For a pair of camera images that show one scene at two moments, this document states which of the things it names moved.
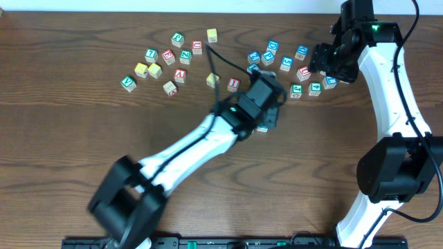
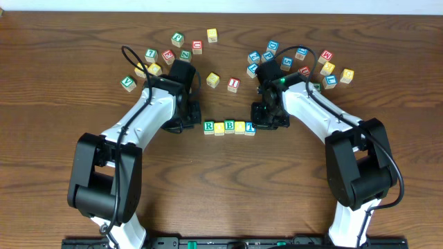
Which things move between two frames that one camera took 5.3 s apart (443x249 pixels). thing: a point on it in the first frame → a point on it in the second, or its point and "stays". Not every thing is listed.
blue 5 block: [286, 63] stays
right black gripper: [319, 61] → [259, 122]
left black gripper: [271, 115] → [191, 115]
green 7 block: [151, 55] stays
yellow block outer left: [141, 70] stays
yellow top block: [212, 35] stays
